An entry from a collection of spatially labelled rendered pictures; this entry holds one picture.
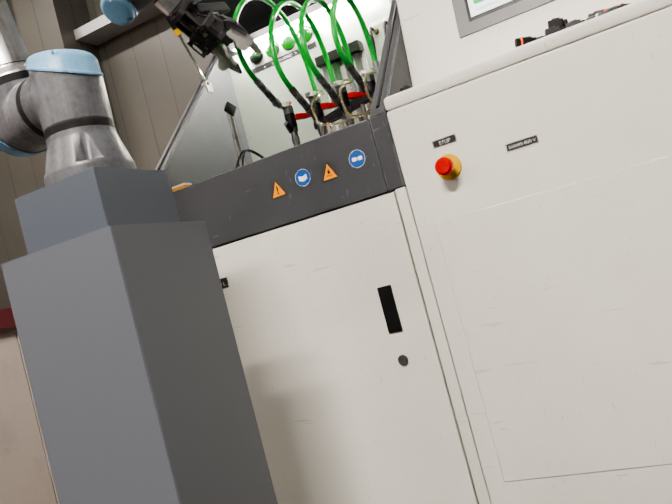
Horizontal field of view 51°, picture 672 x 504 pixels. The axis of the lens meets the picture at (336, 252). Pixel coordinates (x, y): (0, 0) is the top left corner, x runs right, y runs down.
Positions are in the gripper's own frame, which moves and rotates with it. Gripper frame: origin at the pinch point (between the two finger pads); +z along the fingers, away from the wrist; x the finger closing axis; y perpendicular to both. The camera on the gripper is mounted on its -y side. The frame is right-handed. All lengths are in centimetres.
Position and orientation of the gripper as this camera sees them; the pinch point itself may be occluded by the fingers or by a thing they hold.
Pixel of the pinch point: (248, 58)
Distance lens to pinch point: 180.6
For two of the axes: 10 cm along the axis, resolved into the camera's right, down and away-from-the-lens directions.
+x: 6.8, -4.3, -5.9
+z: 7.2, 5.6, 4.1
